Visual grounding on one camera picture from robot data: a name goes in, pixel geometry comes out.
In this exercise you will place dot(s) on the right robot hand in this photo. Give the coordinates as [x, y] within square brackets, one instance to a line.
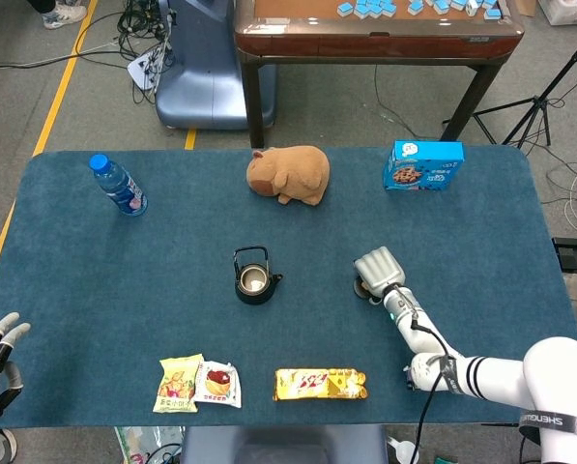
[380, 270]

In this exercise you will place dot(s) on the black teapot lid orange knob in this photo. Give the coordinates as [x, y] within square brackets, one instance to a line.
[360, 291]

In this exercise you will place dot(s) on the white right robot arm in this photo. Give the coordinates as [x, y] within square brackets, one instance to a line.
[491, 379]

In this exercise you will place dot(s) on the black purple small carton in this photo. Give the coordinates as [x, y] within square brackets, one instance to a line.
[408, 379]

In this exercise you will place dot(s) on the blue cookie box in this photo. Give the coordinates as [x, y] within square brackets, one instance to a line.
[428, 169]

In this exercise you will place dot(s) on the yellow biscuit pack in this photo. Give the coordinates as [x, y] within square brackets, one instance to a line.
[317, 384]

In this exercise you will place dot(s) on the brown capybara plush toy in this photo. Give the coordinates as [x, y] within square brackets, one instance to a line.
[297, 169]

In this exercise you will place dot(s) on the white plastic scoop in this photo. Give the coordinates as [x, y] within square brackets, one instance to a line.
[401, 449]

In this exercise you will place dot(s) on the green yellow snack bag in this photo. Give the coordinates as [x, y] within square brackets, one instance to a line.
[174, 386]

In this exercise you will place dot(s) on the black foot pedal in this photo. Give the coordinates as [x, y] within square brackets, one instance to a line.
[575, 253]

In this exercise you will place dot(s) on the white red snack packet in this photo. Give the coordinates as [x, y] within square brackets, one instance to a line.
[218, 384]

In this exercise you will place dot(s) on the grey blue robot body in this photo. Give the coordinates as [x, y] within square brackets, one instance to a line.
[283, 444]

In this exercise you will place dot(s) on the blue table mat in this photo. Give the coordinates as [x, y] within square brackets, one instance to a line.
[172, 266]

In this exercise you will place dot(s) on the brown mahjong table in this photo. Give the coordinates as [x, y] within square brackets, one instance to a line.
[365, 43]

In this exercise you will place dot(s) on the black tripod stand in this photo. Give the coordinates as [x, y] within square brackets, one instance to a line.
[537, 104]

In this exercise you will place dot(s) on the water bottle with blue cap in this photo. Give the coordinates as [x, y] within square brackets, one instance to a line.
[121, 191]

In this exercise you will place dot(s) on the cardboard box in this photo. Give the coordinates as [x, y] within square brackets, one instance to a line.
[527, 6]

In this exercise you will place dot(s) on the white power strip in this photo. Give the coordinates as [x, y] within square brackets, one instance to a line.
[143, 70]

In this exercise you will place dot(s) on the person in black trousers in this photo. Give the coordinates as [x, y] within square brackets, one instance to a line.
[63, 14]

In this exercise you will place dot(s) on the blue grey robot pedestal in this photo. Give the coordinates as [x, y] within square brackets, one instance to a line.
[206, 82]

